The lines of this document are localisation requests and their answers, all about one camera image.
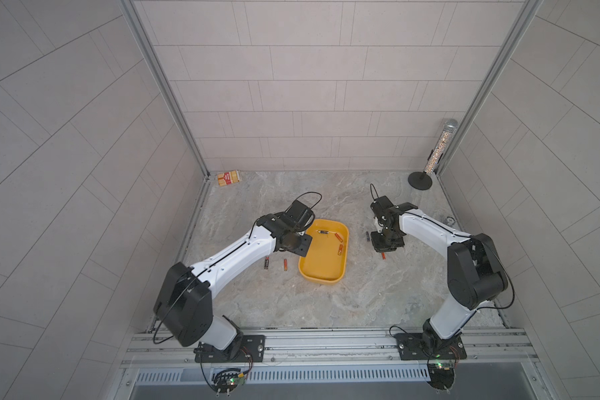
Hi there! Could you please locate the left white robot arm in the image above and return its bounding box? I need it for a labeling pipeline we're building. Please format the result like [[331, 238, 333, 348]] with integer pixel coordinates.
[[153, 198, 315, 359]]

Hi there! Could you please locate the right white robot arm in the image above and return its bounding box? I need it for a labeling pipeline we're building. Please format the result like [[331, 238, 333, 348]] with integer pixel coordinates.
[[369, 185, 509, 353]]

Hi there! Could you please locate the yellow plastic storage box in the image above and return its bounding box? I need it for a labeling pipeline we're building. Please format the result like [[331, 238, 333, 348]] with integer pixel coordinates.
[[298, 219, 349, 285]]

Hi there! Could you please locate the small red yellow box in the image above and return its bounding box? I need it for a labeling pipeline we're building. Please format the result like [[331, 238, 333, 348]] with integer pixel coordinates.
[[217, 170, 241, 187]]

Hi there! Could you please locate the black stand crystal tube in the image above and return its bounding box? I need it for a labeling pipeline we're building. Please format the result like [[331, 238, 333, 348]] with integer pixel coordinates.
[[408, 118, 459, 191]]

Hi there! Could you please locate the right circuit board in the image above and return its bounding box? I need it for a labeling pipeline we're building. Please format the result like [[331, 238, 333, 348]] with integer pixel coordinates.
[[427, 363, 455, 392]]

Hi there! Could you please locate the circuit board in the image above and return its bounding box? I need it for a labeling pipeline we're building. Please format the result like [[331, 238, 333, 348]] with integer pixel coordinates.
[[212, 368, 247, 396], [427, 363, 455, 392]]

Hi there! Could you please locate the left circuit board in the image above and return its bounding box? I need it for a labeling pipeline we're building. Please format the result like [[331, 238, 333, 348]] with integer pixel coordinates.
[[212, 368, 247, 396]]

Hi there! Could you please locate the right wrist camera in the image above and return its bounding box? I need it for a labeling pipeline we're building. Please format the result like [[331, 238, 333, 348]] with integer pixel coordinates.
[[370, 196, 394, 218]]

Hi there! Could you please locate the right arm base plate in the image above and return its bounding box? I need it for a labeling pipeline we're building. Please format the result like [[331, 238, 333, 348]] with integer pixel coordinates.
[[393, 333, 467, 362]]

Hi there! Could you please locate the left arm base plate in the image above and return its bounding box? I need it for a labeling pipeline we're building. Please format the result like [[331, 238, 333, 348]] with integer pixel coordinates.
[[194, 335, 266, 363]]

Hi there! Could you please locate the aluminium rail frame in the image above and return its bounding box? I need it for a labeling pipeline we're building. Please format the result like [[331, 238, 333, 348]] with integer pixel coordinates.
[[106, 328, 529, 399]]

